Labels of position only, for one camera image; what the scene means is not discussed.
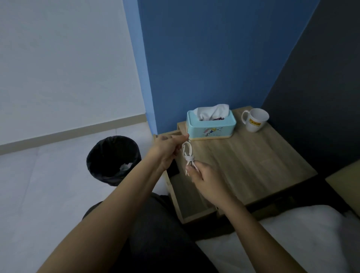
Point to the person's right forearm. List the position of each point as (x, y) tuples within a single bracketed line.
[(258, 239)]

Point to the light blue tissue box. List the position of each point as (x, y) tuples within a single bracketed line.
[(211, 125)]

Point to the person's dark trousers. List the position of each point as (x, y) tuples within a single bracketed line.
[(157, 239)]

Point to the white bed sheet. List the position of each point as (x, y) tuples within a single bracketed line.
[(295, 242)]

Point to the person's left forearm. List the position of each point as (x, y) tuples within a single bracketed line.
[(104, 219)]

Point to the person's left thumb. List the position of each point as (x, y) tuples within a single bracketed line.
[(180, 141)]

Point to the white mug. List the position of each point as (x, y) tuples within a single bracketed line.
[(255, 119)]

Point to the person's right hand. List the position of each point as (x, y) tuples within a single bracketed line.
[(209, 182)]

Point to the person's left hand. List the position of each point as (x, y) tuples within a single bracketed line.
[(166, 149)]

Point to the white tissue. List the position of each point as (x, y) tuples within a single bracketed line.
[(213, 111)]

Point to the person's right fingers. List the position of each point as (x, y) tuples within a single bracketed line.
[(194, 170)]

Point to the black trash bin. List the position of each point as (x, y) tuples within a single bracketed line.
[(112, 160)]

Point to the wooden bedside table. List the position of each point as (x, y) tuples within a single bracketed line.
[(244, 166)]

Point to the crumpled white paper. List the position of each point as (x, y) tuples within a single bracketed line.
[(125, 166)]

